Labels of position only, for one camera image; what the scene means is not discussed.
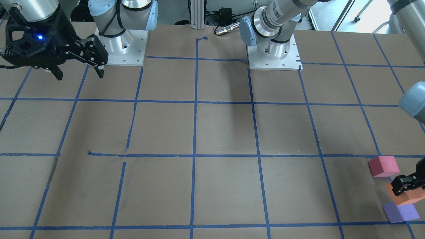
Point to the red foam cube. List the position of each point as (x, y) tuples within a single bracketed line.
[(383, 166)]

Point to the aluminium frame post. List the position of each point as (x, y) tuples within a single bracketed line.
[(197, 13)]

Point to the purple foam cube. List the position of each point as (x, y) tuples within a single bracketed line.
[(400, 213)]

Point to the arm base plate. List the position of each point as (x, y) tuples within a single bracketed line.
[(275, 56), (127, 49)]

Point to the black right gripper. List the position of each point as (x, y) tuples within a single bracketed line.
[(60, 37)]

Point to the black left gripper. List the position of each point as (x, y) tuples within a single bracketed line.
[(405, 182)]

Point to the orange foam cube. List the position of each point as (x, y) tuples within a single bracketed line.
[(409, 197)]

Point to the silver metal cylinder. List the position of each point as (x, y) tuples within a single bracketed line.
[(226, 29)]

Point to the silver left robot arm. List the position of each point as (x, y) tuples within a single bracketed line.
[(272, 21)]

